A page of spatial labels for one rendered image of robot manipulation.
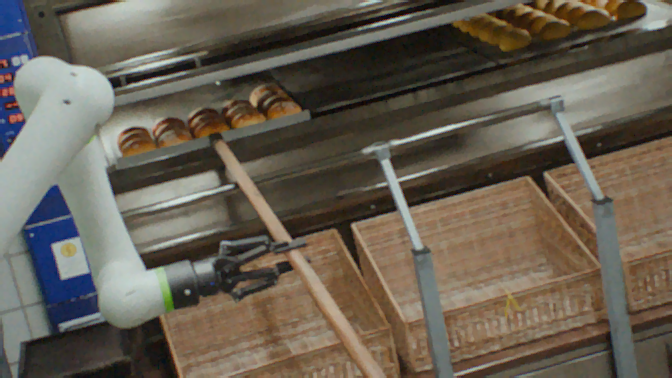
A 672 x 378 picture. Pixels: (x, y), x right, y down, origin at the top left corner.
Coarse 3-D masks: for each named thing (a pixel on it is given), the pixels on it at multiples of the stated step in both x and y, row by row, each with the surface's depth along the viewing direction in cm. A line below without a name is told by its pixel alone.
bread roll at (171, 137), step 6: (168, 132) 362; (174, 132) 361; (180, 132) 362; (186, 132) 363; (162, 138) 361; (168, 138) 361; (174, 138) 361; (180, 138) 361; (186, 138) 362; (192, 138) 363; (162, 144) 361; (168, 144) 360
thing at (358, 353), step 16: (224, 144) 349; (224, 160) 339; (240, 176) 321; (256, 192) 307; (256, 208) 299; (272, 224) 285; (288, 240) 274; (288, 256) 267; (304, 272) 256; (320, 288) 247; (320, 304) 242; (336, 304) 241; (336, 320) 233; (352, 336) 225; (352, 352) 221; (368, 352) 220; (368, 368) 213
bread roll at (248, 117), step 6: (240, 114) 366; (246, 114) 365; (252, 114) 365; (258, 114) 366; (234, 120) 365; (240, 120) 364; (246, 120) 364; (252, 120) 364; (258, 120) 365; (264, 120) 367; (234, 126) 365; (240, 126) 364
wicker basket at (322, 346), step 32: (320, 256) 375; (288, 288) 373; (352, 288) 370; (160, 320) 361; (192, 320) 368; (224, 320) 370; (256, 320) 372; (288, 320) 373; (320, 320) 375; (352, 320) 377; (384, 320) 339; (192, 352) 368; (256, 352) 370; (288, 352) 366; (320, 352) 333; (384, 352) 338
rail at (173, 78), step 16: (480, 0) 354; (416, 16) 351; (432, 16) 352; (352, 32) 348; (368, 32) 349; (288, 48) 345; (304, 48) 346; (224, 64) 342; (240, 64) 343; (160, 80) 339; (176, 80) 340
